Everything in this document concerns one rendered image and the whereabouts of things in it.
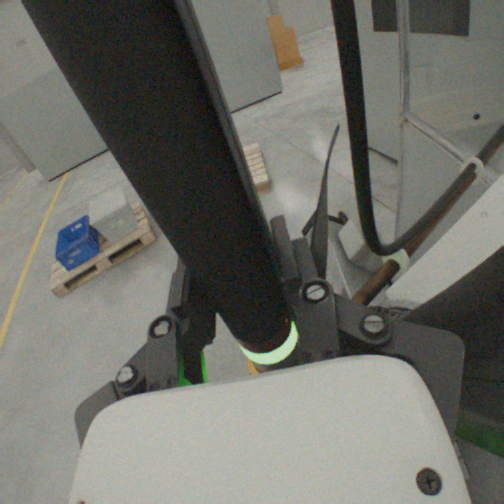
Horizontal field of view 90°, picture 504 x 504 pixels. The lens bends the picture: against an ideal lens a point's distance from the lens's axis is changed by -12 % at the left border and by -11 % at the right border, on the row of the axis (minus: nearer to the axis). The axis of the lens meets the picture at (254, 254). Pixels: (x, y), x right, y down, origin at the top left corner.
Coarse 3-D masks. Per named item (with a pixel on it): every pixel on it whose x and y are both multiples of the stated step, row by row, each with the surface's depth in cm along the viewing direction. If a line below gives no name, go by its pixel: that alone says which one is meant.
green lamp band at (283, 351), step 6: (294, 330) 16; (294, 336) 16; (288, 342) 15; (294, 342) 16; (282, 348) 15; (288, 348) 15; (246, 354) 16; (252, 354) 15; (258, 354) 15; (264, 354) 15; (270, 354) 15; (276, 354) 15; (282, 354) 15; (258, 360) 15; (264, 360) 15; (270, 360) 15; (276, 360) 15
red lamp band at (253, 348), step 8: (288, 312) 15; (288, 320) 14; (288, 328) 15; (280, 336) 14; (288, 336) 15; (240, 344) 15; (248, 344) 14; (256, 344) 14; (264, 344) 14; (272, 344) 14; (280, 344) 15; (256, 352) 15; (264, 352) 15
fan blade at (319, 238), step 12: (336, 132) 37; (324, 168) 42; (324, 180) 38; (324, 192) 44; (324, 204) 47; (324, 216) 48; (312, 228) 40; (324, 228) 49; (312, 240) 40; (324, 240) 49; (312, 252) 41; (324, 252) 49; (324, 264) 49; (324, 276) 49
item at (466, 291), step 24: (480, 264) 26; (456, 288) 26; (480, 288) 22; (408, 312) 31; (432, 312) 26; (456, 312) 22; (480, 312) 20; (480, 336) 18; (480, 360) 17; (480, 384) 16; (480, 408) 14; (456, 432) 15; (480, 432) 14
